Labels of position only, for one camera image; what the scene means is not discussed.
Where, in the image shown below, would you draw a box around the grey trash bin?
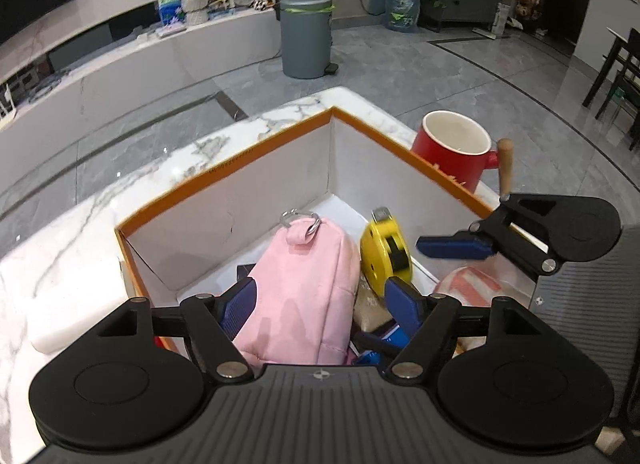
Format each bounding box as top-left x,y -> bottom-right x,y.
279,0 -> 338,79

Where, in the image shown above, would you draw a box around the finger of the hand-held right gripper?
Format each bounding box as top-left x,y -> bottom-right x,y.
350,324 -> 408,367
416,194 -> 566,276

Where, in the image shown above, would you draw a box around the white woven basket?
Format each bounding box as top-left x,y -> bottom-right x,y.
184,0 -> 210,26

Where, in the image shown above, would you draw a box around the black cables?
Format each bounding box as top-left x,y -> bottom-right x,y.
27,72 -> 71,100

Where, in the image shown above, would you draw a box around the white router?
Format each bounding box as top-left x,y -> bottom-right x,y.
0,83 -> 17,121

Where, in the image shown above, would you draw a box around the pink striped packet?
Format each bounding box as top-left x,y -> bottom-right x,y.
431,265 -> 506,307

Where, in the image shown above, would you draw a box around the orange cardboard box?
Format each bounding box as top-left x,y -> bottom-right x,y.
114,105 -> 548,370

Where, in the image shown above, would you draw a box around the pink fabric pouch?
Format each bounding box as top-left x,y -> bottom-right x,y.
232,209 -> 361,365

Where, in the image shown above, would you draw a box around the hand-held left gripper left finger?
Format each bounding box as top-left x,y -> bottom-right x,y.
92,278 -> 258,382

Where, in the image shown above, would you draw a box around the dark wooden chair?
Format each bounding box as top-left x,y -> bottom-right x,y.
582,27 -> 640,150

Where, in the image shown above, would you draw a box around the red cup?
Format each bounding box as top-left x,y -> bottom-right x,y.
410,110 -> 501,192

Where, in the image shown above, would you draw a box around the wooden handled tool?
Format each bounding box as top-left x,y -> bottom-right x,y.
496,138 -> 515,202

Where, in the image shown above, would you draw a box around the blue tissue box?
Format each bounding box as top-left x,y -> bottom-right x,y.
159,0 -> 185,26

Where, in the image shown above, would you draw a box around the white rectangular case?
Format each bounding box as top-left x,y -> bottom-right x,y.
27,249 -> 132,356

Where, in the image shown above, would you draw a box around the yellow tape measure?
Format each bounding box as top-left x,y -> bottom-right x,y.
360,207 -> 412,290

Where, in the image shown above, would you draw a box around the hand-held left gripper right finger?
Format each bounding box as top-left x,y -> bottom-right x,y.
382,275 -> 543,385

